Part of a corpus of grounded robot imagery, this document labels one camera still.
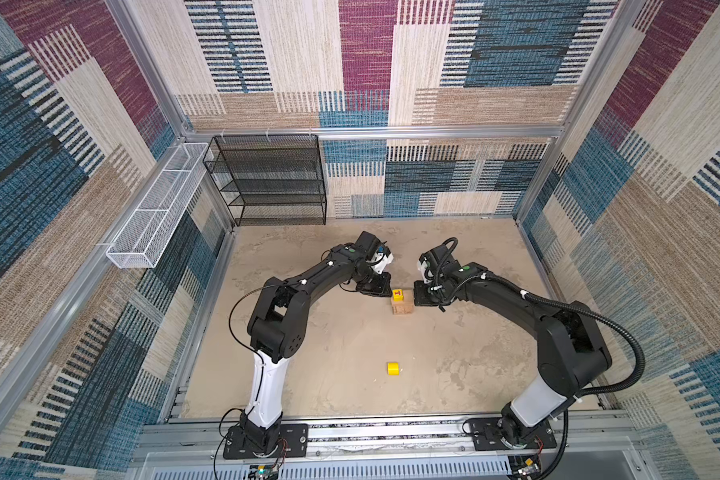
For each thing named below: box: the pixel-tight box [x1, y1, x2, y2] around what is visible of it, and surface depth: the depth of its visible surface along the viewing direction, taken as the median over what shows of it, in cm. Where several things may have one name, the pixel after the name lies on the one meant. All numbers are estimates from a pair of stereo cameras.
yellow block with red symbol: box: [392, 288, 405, 302], surface depth 93 cm
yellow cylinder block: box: [387, 362, 401, 376], surface depth 85 cm
